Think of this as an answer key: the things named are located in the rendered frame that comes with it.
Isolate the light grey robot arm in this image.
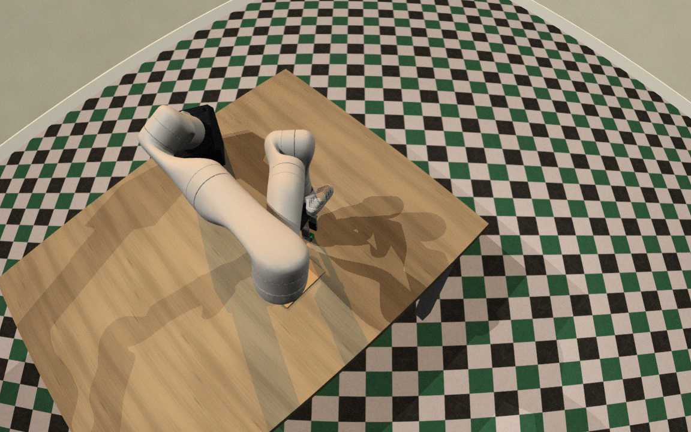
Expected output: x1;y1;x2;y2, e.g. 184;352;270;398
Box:
138;105;316;305

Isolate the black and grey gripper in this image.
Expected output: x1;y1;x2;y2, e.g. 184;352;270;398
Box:
301;180;334;241

